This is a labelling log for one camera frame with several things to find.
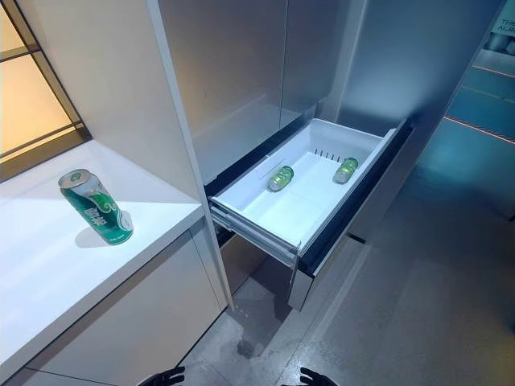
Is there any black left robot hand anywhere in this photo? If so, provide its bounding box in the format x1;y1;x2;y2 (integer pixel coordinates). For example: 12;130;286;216
141;365;187;386

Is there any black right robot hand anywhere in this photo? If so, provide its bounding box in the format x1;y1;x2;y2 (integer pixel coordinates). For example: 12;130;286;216
299;366;343;386

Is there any white fridge drawer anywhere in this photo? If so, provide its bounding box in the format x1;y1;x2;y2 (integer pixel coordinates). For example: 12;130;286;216
204;113;414;311

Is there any silver fridge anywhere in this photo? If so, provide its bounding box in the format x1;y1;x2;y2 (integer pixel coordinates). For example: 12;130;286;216
158;0;496;311

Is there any white counter cabinet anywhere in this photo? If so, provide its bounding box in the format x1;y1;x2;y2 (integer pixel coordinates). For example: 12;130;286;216
0;138;228;386

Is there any green beer can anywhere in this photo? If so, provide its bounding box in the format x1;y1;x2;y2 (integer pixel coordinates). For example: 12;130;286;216
332;156;360;185
267;164;295;192
58;168;134;245

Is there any tall white cabinet panel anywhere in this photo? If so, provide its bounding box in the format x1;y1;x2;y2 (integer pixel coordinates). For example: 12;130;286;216
14;0;236;311

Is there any black framed window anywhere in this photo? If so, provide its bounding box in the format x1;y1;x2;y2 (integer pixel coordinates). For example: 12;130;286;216
0;0;90;166

